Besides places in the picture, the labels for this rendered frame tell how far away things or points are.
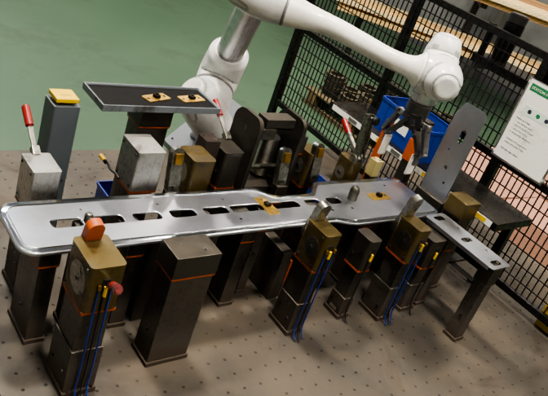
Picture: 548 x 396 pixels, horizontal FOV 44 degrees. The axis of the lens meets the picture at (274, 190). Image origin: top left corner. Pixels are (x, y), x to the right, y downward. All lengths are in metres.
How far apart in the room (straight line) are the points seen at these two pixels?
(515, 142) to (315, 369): 1.15
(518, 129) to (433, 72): 0.76
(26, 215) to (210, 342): 0.59
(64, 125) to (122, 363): 0.62
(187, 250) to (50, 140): 0.51
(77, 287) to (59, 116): 0.53
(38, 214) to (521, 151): 1.66
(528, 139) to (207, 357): 1.37
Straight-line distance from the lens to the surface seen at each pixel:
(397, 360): 2.06
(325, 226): 1.80
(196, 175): 1.84
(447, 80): 1.83
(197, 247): 1.56
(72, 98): 1.80
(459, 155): 2.33
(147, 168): 1.74
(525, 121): 2.52
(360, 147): 2.23
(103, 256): 1.40
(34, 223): 1.57
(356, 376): 1.93
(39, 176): 1.64
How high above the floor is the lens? 1.88
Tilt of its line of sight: 26 degrees down
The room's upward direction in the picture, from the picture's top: 20 degrees clockwise
